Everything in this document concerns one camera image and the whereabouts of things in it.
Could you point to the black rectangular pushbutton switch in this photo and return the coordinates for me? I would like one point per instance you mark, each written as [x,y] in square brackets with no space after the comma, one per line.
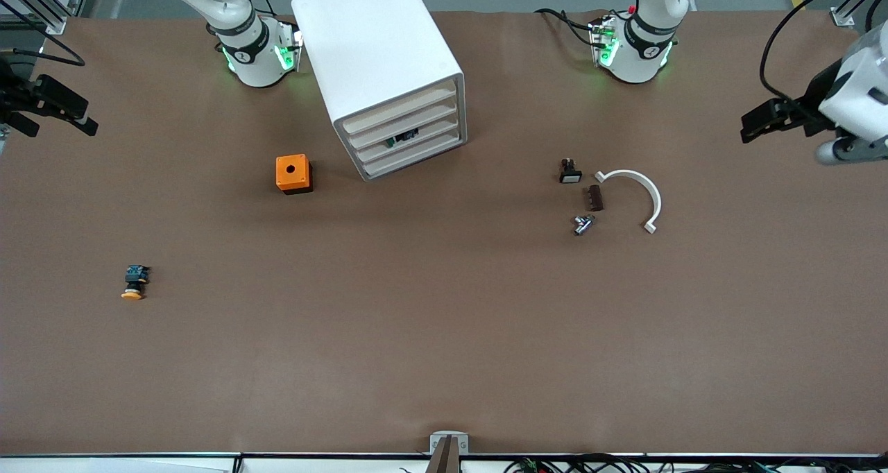
[570,175]

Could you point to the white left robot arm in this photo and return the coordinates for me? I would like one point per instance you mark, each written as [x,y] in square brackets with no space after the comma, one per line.
[638,50]

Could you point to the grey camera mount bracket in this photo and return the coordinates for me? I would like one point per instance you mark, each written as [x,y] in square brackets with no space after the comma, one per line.
[449,445]

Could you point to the white drawer cabinet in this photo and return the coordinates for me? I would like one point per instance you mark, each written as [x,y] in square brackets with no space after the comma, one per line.
[374,43]

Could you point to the white curved plastic bracket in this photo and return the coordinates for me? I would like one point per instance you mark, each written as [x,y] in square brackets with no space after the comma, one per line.
[657,201]

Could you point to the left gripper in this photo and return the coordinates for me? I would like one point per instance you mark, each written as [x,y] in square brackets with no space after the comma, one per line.
[813,100]

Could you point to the white plastic drawer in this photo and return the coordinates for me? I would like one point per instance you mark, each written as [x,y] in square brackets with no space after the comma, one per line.
[430,129]
[399,123]
[399,105]
[430,146]

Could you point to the dark brown terminal block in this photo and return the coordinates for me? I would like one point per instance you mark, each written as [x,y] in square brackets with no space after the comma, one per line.
[595,199]

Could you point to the silver key switch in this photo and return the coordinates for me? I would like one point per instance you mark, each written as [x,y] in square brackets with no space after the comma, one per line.
[583,225]

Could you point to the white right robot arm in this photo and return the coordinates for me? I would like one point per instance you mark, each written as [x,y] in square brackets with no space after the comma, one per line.
[253,57]

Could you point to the white frame rail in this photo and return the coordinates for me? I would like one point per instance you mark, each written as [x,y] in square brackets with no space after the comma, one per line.
[139,465]

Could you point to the brown table mat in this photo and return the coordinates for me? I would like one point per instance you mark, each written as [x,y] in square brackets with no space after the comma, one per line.
[444,320]

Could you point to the orange button enclosure box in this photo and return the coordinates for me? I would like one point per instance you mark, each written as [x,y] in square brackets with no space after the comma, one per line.
[298,178]

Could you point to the yellow mushroom push button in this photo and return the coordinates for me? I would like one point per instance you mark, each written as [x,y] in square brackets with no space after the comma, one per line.
[133,294]

